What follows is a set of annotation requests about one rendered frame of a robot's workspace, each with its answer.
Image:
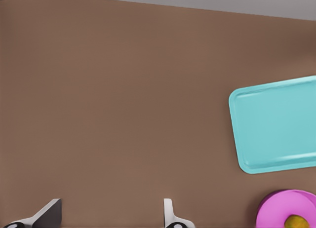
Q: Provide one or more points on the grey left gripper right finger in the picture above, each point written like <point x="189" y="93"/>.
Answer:
<point x="170" y="215"/>

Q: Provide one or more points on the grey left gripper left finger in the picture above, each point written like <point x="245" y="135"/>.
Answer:
<point x="47" y="214"/>

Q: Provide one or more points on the pink round plate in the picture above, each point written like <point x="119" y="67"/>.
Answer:
<point x="279" y="209"/>

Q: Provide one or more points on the turquoise rectangular tray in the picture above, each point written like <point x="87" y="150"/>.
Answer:
<point x="276" y="129"/>

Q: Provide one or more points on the orange fruit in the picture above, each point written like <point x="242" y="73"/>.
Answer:
<point x="296" y="221"/>

